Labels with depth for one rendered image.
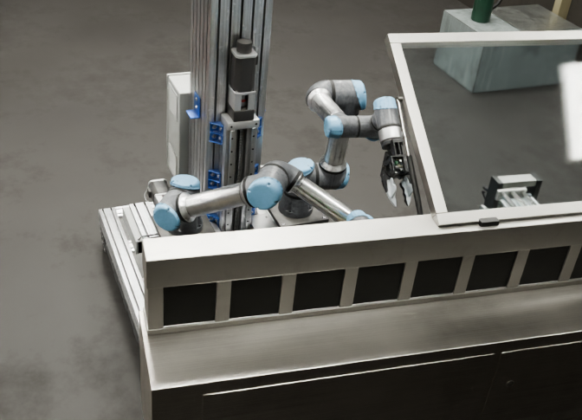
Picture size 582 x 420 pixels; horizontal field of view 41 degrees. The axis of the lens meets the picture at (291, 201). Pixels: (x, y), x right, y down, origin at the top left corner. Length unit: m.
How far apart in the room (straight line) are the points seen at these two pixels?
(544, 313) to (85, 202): 3.33
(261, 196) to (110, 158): 2.63
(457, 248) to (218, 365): 0.63
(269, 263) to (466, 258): 0.50
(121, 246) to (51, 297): 0.44
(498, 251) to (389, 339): 0.35
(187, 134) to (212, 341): 1.76
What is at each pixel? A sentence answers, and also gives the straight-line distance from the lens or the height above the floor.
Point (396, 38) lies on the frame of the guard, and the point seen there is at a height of 1.95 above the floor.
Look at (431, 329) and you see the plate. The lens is 1.90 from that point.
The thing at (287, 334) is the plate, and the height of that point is 1.44.
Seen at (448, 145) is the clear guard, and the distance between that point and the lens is 1.98.
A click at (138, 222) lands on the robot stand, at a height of 0.74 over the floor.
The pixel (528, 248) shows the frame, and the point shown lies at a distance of 2.01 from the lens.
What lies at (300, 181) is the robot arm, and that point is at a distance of 2.87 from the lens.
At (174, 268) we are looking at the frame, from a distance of 1.68.
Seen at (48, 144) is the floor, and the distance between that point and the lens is 5.47.
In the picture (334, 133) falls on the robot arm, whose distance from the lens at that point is 2.60.
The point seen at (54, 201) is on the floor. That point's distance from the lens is 4.86.
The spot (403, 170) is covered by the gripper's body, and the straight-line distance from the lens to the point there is 2.48.
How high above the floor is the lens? 2.68
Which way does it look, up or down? 33 degrees down
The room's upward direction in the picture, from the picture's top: 6 degrees clockwise
